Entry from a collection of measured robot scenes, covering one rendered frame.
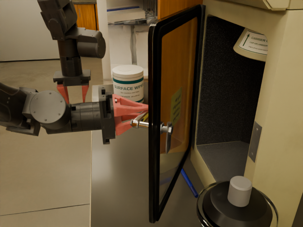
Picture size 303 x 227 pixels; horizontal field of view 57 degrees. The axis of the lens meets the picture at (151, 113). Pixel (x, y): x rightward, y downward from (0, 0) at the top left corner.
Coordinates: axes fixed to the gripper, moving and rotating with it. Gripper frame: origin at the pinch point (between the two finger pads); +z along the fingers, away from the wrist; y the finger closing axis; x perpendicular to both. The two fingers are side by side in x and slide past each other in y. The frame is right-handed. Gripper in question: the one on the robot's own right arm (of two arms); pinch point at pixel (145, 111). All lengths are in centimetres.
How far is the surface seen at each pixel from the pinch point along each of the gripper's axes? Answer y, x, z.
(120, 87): -16, 56, -2
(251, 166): -4.6, -15.4, 16.2
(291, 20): 20.0, -16.6, 17.0
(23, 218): -119, 94, -69
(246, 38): 14.9, -2.9, 18.5
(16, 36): -71, 470, -154
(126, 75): -11, 55, 1
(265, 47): 14.2, -7.3, 19.9
